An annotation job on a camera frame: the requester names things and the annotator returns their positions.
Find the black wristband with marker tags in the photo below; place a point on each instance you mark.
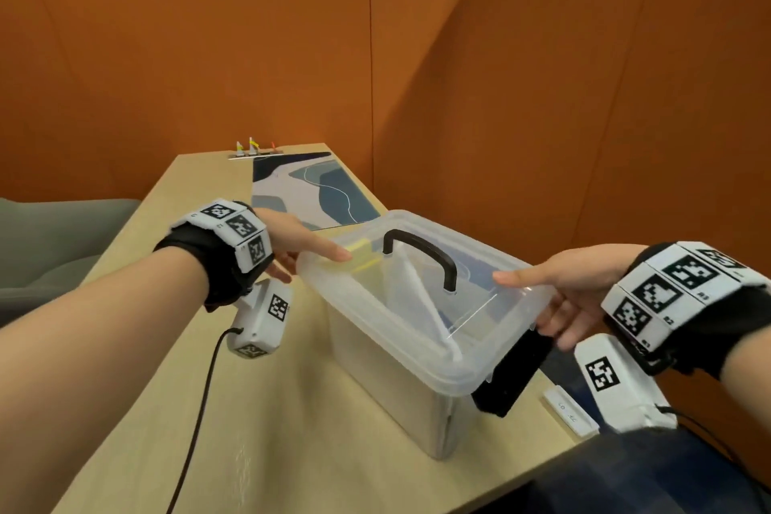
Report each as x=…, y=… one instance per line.
x=199, y=254
x=741, y=327

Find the person's left forearm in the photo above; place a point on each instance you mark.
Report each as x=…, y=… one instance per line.
x=90, y=381

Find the person's left hand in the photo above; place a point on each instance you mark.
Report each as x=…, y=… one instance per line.
x=295, y=236

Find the person's right hand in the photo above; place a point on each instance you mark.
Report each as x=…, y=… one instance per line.
x=578, y=285

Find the clear plastic lid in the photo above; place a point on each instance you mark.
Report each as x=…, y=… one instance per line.
x=385, y=327

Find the orange partition panel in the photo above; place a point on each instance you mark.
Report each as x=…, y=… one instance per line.
x=572, y=98
x=181, y=50

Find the yellow sticky note pad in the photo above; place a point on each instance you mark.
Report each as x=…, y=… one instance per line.
x=358, y=251

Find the patterned desk mat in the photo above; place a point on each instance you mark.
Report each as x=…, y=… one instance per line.
x=313, y=188

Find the white flat strip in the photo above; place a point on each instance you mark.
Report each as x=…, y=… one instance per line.
x=569, y=411

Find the white wrist camera unit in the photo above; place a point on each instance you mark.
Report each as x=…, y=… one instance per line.
x=262, y=321
x=626, y=399

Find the grey armchair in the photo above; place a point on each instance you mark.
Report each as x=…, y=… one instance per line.
x=54, y=242

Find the person's right forearm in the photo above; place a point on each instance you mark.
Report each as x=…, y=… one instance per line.
x=750, y=381

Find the clear plastic storage bin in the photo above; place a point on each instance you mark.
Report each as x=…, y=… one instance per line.
x=385, y=393

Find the white folded paper divider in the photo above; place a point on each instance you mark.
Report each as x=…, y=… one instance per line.
x=415, y=297

